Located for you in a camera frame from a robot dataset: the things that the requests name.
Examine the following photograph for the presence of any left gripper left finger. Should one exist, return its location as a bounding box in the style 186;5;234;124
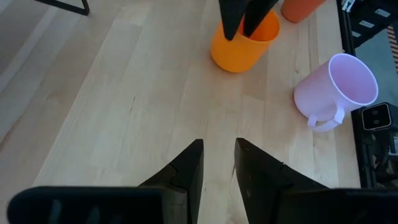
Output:
138;138;205;224

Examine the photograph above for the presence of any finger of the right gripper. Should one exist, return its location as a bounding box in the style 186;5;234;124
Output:
243;0;279;37
218;0;251;41

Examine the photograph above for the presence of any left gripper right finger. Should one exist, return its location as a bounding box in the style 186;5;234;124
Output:
234;138;329;224

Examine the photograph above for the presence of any orange plastic mug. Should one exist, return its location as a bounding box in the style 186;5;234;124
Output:
210;8;280;74

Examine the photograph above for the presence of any lilac plastic mug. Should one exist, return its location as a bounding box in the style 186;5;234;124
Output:
294;52;379;134

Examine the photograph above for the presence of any red-orange plastic cup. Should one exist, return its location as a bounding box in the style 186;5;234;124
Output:
281;0;326;24

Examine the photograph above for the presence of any black table-level camera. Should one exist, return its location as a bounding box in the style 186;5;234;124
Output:
361;101;398;131

